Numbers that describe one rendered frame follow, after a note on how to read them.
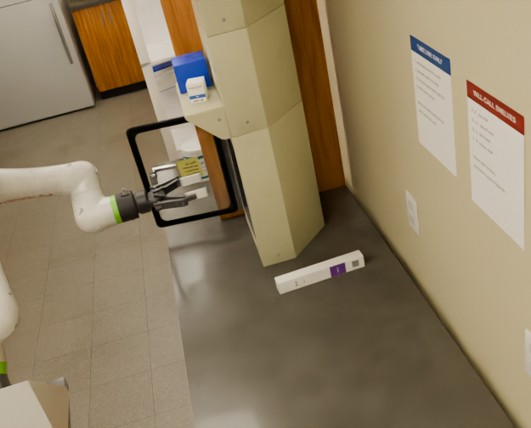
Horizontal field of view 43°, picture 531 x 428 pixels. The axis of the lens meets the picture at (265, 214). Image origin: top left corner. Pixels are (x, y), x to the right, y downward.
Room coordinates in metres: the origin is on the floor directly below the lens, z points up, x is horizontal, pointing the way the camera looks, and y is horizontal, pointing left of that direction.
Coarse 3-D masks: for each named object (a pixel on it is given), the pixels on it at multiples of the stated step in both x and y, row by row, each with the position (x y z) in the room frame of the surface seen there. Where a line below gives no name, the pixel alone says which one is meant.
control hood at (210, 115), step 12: (180, 96) 1.96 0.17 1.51; (216, 96) 1.89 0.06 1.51; (192, 108) 1.84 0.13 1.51; (204, 108) 1.81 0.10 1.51; (216, 108) 1.79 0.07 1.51; (192, 120) 1.78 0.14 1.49; (204, 120) 1.79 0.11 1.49; (216, 120) 1.79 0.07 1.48; (216, 132) 1.79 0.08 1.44; (228, 132) 1.79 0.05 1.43
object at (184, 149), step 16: (128, 128) 2.11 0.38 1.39; (176, 128) 2.10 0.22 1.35; (192, 128) 2.10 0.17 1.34; (144, 144) 2.11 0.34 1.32; (160, 144) 2.11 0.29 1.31; (176, 144) 2.10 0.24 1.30; (192, 144) 2.10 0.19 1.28; (208, 144) 2.10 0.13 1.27; (144, 160) 2.11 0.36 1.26; (160, 160) 2.11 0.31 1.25; (176, 160) 2.11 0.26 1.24; (192, 160) 2.10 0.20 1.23; (208, 160) 2.10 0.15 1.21; (160, 176) 2.11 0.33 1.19; (176, 176) 2.11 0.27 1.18; (208, 176) 2.10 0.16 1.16; (176, 192) 2.11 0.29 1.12; (208, 192) 2.10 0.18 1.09; (224, 192) 2.10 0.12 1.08; (176, 208) 2.11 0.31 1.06; (192, 208) 2.11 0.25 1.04; (208, 208) 2.10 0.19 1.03; (224, 208) 2.10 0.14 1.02
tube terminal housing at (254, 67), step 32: (224, 32) 1.80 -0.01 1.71; (256, 32) 1.83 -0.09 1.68; (288, 32) 1.95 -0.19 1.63; (224, 64) 1.80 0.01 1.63; (256, 64) 1.81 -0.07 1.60; (288, 64) 1.93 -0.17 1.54; (224, 96) 1.79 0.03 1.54; (256, 96) 1.80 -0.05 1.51; (288, 96) 1.90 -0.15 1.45; (256, 128) 1.80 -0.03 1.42; (288, 128) 1.88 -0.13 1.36; (256, 160) 1.80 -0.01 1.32; (288, 160) 1.85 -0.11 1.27; (256, 192) 1.80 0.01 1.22; (288, 192) 1.83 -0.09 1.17; (256, 224) 1.79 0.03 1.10; (288, 224) 1.80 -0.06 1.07; (320, 224) 1.94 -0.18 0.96; (288, 256) 1.80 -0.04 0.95
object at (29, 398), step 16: (16, 384) 1.19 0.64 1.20; (32, 384) 1.21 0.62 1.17; (48, 384) 1.30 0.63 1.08; (0, 400) 1.19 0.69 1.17; (16, 400) 1.19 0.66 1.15; (32, 400) 1.19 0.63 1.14; (48, 400) 1.25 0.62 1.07; (64, 400) 1.35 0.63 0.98; (0, 416) 1.18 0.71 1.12; (16, 416) 1.19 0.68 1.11; (32, 416) 1.19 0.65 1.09; (48, 416) 1.21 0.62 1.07; (64, 416) 1.30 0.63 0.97
